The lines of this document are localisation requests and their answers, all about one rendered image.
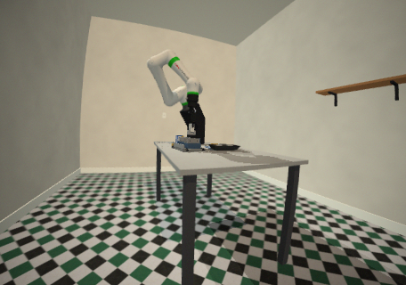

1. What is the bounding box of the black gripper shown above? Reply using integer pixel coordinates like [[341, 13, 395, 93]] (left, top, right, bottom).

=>
[[188, 102, 197, 132]]

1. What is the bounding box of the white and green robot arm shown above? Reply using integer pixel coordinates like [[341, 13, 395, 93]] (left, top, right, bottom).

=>
[[147, 50, 203, 110]]

